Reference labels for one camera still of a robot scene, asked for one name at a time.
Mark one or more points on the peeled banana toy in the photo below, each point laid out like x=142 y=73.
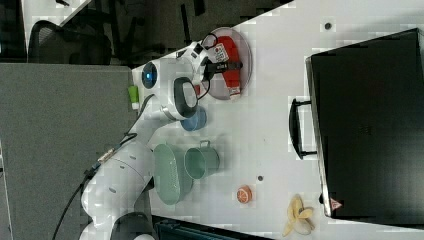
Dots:
x=299 y=217

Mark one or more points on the dark blue crate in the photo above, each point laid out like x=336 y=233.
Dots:
x=169 y=229

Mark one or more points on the orange slice toy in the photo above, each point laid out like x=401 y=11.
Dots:
x=244 y=194

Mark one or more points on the black office chair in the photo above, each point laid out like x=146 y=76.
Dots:
x=52 y=44

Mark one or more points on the red ketchup bottle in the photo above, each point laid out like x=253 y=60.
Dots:
x=226 y=52

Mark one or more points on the grey partition panel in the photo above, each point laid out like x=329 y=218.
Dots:
x=56 y=120

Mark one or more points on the black toaster oven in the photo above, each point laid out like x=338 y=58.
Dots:
x=368 y=116

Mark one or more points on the green perforated colander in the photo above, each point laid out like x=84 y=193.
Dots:
x=171 y=181

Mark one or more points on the green bottle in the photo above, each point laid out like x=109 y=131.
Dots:
x=134 y=97

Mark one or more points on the grey round plate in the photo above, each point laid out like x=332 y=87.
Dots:
x=217 y=86

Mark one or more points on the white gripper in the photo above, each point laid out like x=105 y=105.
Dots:
x=201 y=64

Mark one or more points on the green metal cup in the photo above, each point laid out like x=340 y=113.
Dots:
x=202 y=161

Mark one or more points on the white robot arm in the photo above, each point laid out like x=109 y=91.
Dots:
x=122 y=174

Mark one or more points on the blue bowl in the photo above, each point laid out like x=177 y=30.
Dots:
x=196 y=122

